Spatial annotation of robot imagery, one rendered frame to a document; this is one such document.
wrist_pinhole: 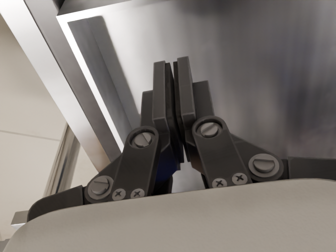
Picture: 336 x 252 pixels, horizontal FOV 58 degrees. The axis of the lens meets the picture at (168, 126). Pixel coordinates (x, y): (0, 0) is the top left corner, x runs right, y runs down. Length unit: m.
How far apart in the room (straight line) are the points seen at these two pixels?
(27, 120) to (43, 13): 1.43
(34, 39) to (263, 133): 0.20
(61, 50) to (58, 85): 0.05
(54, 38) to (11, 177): 1.86
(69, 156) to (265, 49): 0.56
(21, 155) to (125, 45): 1.65
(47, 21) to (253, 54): 0.14
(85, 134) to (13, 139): 1.48
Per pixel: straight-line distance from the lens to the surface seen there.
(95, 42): 0.22
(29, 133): 1.68
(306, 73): 0.25
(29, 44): 0.24
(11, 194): 2.20
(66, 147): 0.73
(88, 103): 0.23
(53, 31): 0.20
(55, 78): 0.25
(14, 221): 0.46
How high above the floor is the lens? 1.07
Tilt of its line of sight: 45 degrees down
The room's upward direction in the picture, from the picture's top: 179 degrees clockwise
